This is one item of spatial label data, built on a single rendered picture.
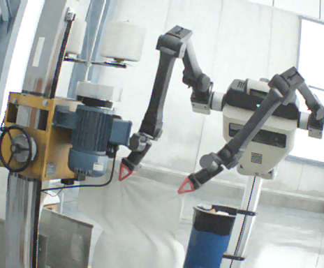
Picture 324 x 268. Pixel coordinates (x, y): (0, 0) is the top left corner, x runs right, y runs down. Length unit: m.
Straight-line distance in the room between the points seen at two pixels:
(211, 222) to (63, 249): 1.80
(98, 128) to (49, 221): 1.03
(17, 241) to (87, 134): 0.56
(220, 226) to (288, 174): 5.93
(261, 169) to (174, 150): 7.95
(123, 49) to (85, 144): 0.39
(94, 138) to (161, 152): 8.72
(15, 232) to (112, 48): 0.85
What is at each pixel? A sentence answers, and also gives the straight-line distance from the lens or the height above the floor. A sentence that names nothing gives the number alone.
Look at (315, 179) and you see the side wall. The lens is 10.44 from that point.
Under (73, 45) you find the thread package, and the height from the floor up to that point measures 1.57.
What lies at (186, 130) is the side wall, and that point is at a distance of 10.79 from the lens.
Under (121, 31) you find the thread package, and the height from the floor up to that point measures 1.64.
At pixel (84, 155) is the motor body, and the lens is 2.21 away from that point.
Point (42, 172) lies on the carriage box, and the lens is 2.24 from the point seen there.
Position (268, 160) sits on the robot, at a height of 1.22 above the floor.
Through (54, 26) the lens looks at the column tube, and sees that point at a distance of 2.26.
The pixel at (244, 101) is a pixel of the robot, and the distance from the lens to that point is 2.81.
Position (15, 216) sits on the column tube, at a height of 0.84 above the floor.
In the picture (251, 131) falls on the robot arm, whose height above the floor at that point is 1.35.
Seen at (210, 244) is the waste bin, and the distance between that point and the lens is 4.68.
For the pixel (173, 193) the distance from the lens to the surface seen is 2.50.
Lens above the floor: 1.40
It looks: 3 degrees down
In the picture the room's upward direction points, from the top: 11 degrees clockwise
